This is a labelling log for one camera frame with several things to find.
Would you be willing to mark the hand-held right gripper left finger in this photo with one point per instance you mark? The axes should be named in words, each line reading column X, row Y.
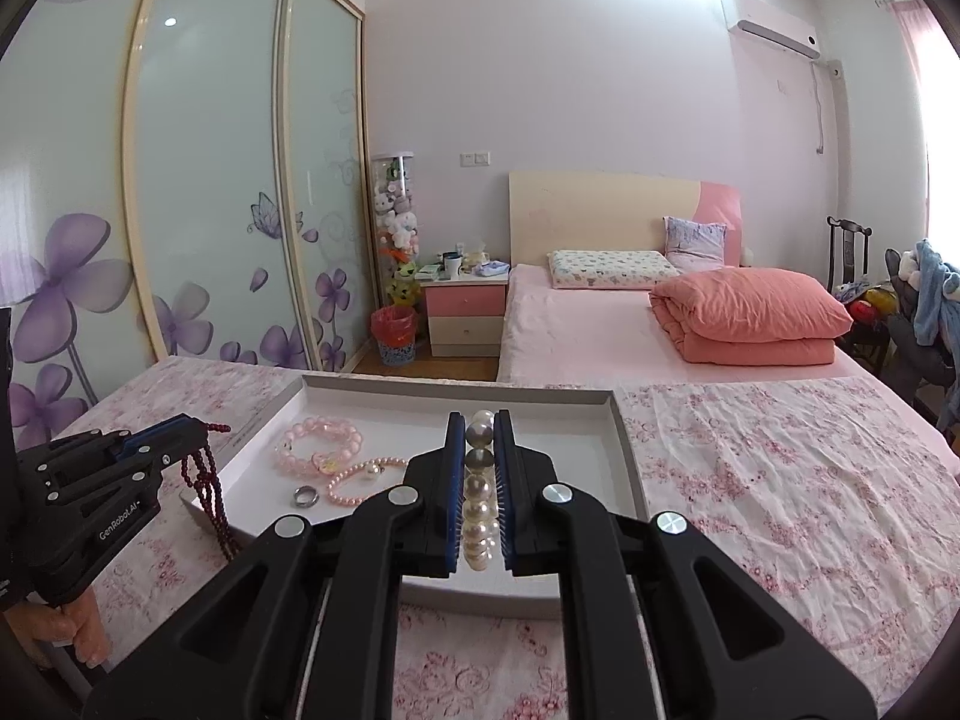
column 454, row 495

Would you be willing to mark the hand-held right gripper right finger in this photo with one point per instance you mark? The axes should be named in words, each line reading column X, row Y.
column 501, row 495

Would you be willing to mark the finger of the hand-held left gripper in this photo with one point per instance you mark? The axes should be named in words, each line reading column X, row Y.
column 169, row 431
column 112, row 487

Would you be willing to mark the white cardboard tray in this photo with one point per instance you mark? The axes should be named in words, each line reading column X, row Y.
column 577, row 435

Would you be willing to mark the person's left hand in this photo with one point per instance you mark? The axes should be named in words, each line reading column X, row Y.
column 86, row 641

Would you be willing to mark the red lined waste bin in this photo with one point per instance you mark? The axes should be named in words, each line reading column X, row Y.
column 394, row 337

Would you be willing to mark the bed with pink sheet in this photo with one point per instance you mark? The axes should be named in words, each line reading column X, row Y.
column 570, row 337

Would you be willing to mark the pink and cream nightstand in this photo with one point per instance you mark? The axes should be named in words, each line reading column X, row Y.
column 461, row 307

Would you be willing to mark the patterned flat pillow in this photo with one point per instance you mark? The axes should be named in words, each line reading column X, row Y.
column 607, row 270

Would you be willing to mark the plush toy display tube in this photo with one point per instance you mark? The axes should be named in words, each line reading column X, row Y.
column 396, row 225

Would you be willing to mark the pink floral cloth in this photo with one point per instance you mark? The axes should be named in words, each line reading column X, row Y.
column 787, row 510

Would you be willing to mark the cream and pink headboard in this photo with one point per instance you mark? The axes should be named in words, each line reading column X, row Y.
column 600, row 210

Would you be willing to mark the floral sliding door wardrobe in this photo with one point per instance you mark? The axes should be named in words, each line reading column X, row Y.
column 210, row 127

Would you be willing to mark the folded salmon comforter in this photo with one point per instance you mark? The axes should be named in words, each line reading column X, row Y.
column 750, row 307

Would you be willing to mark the small purple pillow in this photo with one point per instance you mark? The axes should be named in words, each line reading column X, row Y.
column 694, row 240

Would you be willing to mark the dark wooden chair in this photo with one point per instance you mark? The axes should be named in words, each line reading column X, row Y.
column 835, row 255

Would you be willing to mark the colourful toy pile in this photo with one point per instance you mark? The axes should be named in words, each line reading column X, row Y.
column 870, row 306

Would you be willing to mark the black chair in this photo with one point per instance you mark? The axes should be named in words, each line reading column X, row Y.
column 900, row 345

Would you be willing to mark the blue clothing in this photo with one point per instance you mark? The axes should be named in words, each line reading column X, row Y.
column 934, row 292

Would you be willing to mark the air conditioner pipe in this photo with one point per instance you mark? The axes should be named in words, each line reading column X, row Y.
column 820, row 112

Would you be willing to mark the white air conditioner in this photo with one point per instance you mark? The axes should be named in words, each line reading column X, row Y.
column 765, row 22

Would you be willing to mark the pink curtain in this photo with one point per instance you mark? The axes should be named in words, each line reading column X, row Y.
column 919, row 52

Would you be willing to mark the white wall outlet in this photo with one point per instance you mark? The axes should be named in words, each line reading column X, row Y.
column 476, row 158

